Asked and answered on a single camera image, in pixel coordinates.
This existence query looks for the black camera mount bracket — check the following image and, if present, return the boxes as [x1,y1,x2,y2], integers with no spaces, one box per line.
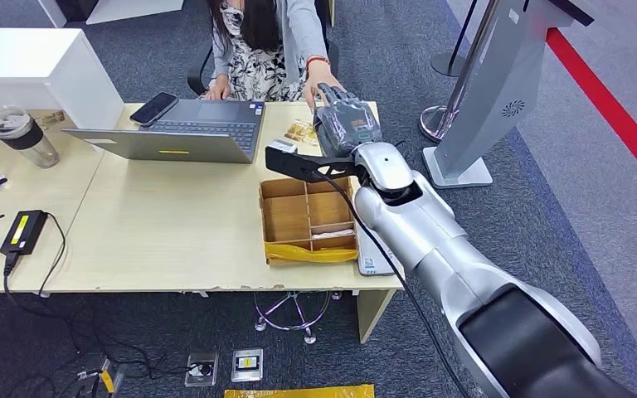
[265,144,367,184]

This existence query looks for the white stick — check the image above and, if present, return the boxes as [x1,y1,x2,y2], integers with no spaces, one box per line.
[311,227,357,240]

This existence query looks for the black adapter cable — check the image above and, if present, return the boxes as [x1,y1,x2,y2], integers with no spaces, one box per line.
[0,212,212,386]

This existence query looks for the yellow plastic bag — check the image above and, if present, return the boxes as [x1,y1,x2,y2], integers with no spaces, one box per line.
[223,385,376,398]

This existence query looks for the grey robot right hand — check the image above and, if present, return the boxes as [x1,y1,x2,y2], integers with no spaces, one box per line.
[313,82,384,161]

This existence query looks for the small brown packet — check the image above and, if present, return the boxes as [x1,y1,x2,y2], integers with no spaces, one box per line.
[36,110,67,130]

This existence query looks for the grey laptop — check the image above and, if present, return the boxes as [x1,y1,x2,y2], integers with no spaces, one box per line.
[61,99,267,165]

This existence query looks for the person's right hand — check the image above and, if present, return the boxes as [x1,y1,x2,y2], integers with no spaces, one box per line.
[204,74,235,102]

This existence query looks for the black power adapter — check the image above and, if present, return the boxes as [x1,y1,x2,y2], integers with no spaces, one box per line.
[0,209,49,256]

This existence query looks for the grey card reader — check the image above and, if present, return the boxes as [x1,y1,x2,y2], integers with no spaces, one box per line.
[355,222,402,278]

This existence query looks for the grey kiosk stand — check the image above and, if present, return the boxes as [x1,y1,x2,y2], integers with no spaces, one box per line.
[421,0,596,191]

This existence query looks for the chrome stool base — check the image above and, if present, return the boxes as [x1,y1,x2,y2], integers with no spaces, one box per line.
[253,291,345,346]

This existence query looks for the person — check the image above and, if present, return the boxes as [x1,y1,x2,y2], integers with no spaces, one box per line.
[202,0,347,114]

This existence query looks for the floor socket with yellow label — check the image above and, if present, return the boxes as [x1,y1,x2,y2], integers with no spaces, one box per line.
[231,348,265,384]

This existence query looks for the chrome stanchion post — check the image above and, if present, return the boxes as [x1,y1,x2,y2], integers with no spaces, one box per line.
[419,0,503,145]

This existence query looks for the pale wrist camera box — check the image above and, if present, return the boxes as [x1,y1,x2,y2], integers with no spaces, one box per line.
[269,138,299,155]

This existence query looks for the divided cardboard box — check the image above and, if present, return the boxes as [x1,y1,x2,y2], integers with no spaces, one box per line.
[259,177,359,268]

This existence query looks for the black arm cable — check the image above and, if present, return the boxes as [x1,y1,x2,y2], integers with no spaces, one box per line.
[318,172,470,398]

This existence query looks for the pale wooden desk leg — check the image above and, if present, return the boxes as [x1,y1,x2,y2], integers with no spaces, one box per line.
[357,289,397,346]

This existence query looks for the grey and yellow floor gadget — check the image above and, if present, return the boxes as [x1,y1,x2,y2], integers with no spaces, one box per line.
[76,358,129,396]

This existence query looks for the white furniture unit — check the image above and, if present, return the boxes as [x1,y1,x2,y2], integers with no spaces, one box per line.
[38,0,187,27]

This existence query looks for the person's left hand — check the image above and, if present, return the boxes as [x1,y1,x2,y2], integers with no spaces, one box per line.
[303,59,347,114]

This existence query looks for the yellow plastic strip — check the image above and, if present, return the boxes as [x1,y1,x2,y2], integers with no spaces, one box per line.
[265,241,359,265]

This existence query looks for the open floor socket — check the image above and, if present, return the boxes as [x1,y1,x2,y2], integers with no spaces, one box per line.
[184,351,221,388]

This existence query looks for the black stanchion post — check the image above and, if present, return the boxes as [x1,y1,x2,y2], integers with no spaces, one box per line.
[430,0,482,79]

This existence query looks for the smartphone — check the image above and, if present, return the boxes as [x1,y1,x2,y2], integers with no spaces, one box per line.
[129,91,180,128]

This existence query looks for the clear tumbler with lid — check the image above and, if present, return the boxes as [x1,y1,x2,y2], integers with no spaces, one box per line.
[0,105,61,170]

